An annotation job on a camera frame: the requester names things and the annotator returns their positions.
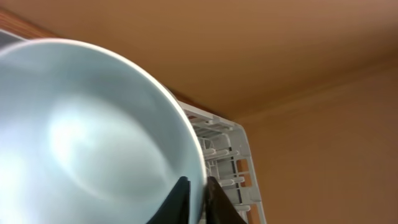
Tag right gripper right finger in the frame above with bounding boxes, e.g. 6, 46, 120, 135
205, 176, 246, 224

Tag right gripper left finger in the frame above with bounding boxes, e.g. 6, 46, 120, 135
147, 176, 190, 224

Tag light blue bowl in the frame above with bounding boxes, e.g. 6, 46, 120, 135
1, 39, 206, 223

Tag grey dishwasher rack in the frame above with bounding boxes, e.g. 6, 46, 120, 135
179, 101, 267, 224

